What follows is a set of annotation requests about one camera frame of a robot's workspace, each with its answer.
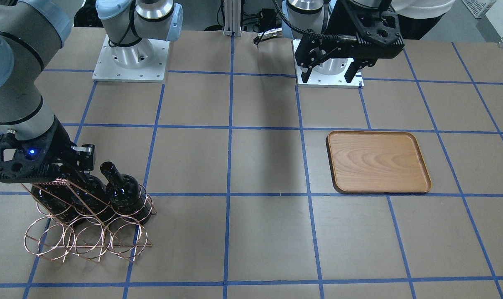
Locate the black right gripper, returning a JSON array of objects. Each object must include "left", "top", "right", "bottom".
[{"left": 0, "top": 120, "right": 96, "bottom": 184}]

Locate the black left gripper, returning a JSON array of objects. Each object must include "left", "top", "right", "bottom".
[{"left": 295, "top": 0, "right": 405, "bottom": 83}]

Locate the dark wine bottle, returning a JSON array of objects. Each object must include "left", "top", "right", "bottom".
[
  {"left": 100, "top": 162, "right": 152, "bottom": 225},
  {"left": 65, "top": 168, "right": 116, "bottom": 223}
]

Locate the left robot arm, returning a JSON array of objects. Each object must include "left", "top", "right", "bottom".
[{"left": 276, "top": 0, "right": 405, "bottom": 88}]

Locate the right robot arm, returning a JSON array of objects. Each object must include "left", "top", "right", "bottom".
[{"left": 0, "top": 0, "right": 183, "bottom": 184}]

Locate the dark wine bottle far end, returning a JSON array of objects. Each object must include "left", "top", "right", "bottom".
[{"left": 31, "top": 185, "right": 79, "bottom": 223}]

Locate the wooden tray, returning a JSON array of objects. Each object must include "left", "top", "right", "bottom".
[{"left": 326, "top": 130, "right": 432, "bottom": 193}]

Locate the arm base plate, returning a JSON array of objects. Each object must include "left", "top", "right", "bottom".
[
  {"left": 294, "top": 57, "right": 365, "bottom": 88},
  {"left": 92, "top": 37, "right": 172, "bottom": 83}
]

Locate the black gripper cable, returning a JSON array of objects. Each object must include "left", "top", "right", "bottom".
[{"left": 272, "top": 0, "right": 360, "bottom": 44}]

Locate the copper wire bottle basket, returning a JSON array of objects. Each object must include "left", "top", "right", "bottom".
[{"left": 23, "top": 179, "right": 153, "bottom": 263}]

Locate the aluminium frame post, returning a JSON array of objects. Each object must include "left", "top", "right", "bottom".
[{"left": 223, "top": 0, "right": 244, "bottom": 39}]

